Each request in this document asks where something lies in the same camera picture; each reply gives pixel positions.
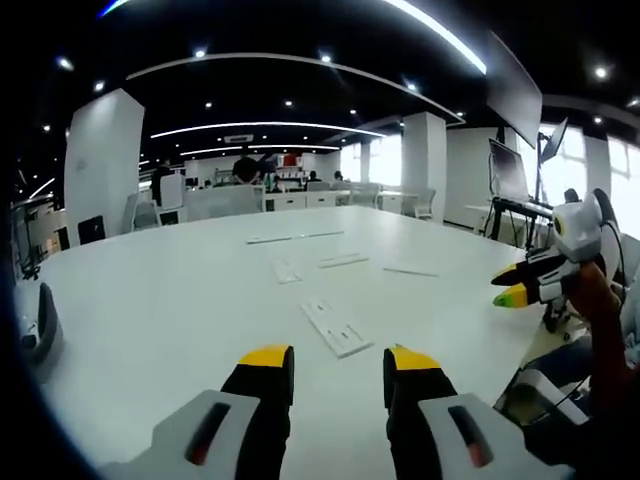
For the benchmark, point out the black monitor on desk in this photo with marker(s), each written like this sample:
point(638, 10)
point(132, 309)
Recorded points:
point(510, 170)

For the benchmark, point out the white mesh office chair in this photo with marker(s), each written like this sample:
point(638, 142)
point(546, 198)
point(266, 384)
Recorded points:
point(420, 202)

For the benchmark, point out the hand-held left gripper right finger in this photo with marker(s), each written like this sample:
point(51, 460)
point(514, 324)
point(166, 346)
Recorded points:
point(450, 430)

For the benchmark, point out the office chair wheel base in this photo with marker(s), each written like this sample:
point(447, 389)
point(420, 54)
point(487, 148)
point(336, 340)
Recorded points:
point(557, 317)

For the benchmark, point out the white chest device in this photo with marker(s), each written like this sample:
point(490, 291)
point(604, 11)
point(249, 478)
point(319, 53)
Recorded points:
point(547, 395)

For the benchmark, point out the person's blue trouser leg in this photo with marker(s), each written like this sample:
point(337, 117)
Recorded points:
point(570, 357)

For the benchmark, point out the person's right hand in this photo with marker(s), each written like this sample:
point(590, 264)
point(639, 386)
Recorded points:
point(597, 295)

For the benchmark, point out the grey chair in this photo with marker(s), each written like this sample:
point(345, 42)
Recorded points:
point(47, 330)

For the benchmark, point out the large black monitor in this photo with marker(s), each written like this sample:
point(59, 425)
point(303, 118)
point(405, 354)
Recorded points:
point(515, 92)

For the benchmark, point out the small tilted monitor on stand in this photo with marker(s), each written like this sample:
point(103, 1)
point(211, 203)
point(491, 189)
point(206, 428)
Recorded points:
point(556, 140)

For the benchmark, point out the white power strip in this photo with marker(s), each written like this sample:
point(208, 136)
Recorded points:
point(286, 270)
point(337, 327)

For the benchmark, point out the white socket holder cover strip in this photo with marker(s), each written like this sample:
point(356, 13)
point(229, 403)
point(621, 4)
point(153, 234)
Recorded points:
point(344, 260)
point(275, 238)
point(411, 272)

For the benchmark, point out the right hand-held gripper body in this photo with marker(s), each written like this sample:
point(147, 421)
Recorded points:
point(580, 230)

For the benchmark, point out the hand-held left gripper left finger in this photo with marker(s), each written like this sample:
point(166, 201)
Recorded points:
point(210, 435)

